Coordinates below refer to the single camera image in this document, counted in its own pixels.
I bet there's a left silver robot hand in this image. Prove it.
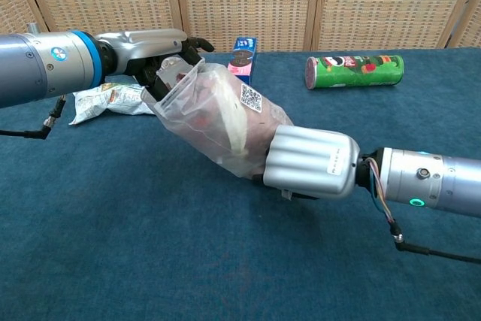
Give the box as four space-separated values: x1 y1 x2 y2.
96 29 216 102

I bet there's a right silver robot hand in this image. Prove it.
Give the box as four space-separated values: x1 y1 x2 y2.
253 125 362 201

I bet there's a clear plastic bag with garment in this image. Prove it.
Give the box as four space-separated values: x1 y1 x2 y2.
176 65 294 171

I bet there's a transparent plastic zip bag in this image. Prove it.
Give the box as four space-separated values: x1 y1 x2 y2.
141 56 295 180

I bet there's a crumpled white snack bag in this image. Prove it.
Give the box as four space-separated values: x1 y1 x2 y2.
68 81 157 126

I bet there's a blue Oreo cookie box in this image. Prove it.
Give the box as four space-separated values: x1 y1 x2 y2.
227 36 258 86

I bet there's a green Pringles can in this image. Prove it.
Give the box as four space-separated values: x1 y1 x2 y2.
304 54 405 90

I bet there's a blue carpet table surface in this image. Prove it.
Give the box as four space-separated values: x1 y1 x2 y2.
0 47 481 321

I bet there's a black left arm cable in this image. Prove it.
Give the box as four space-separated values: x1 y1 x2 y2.
0 95 68 141

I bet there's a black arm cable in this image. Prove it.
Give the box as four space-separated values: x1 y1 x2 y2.
370 158 481 265
0 95 68 141

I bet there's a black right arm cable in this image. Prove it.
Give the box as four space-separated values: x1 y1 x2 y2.
370 158 481 265

